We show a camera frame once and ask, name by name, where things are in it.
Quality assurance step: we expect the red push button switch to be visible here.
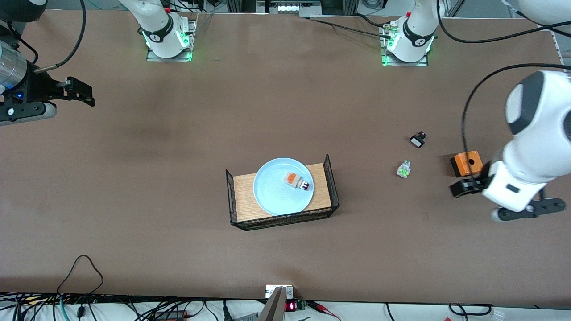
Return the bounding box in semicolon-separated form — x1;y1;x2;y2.
284;172;312;192

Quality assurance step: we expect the light blue round plate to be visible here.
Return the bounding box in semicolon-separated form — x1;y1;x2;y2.
253;157;315;216

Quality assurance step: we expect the black power adapter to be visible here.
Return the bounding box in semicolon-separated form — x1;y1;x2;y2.
154;309;188;321

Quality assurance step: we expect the orange button enclosure box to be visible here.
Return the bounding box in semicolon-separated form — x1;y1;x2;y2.
450;151;484;178

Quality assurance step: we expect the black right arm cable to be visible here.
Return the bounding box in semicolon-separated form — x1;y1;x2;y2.
4;0;87;74

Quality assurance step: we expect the black coiled cable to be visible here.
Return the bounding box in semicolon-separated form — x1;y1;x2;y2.
448;303;493;317

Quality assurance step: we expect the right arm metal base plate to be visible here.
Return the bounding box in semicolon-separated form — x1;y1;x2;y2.
146;18;197;62

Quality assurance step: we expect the aluminium edge rail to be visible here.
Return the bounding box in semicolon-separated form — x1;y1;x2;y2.
550;30;571;74

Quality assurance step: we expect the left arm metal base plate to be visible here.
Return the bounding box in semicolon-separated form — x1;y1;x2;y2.
379;22;430;67

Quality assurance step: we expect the black looped cable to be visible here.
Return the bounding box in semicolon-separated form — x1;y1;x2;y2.
57;255;104;297

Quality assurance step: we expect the red clip lead cable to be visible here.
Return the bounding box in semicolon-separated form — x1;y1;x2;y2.
307;300;342;321

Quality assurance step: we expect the black wire tray wooden base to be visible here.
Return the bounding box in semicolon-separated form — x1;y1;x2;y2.
225;154;341;231

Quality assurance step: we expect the black cable to arm base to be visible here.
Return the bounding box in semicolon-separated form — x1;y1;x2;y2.
302;16;394;40

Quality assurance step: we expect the aluminium camera mount post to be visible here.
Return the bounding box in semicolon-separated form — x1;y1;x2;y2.
258;284;295;321

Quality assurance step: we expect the aluminium frame with light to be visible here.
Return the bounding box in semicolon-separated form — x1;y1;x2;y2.
256;0;323;17

